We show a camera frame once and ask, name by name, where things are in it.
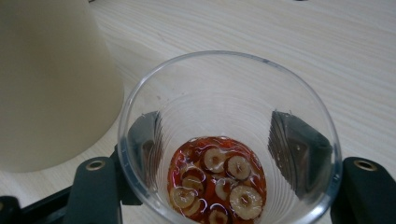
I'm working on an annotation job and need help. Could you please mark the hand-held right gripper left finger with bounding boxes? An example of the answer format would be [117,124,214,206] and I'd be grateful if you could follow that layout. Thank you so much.
[64,110,164,224]

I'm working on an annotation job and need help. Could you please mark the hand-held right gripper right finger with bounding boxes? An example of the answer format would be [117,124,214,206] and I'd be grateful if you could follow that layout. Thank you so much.
[269,110,396,224]

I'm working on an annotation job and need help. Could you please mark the pile of sliced red dates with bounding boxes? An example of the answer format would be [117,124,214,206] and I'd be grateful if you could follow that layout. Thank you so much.
[166,135,268,224]

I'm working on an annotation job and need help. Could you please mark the clear plastic cup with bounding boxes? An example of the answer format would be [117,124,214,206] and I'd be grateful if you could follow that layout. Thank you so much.
[117,50,344,224]

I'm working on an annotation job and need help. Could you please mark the beige strainer bucket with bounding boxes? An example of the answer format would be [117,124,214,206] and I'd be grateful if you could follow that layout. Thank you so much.
[0,0,125,174]

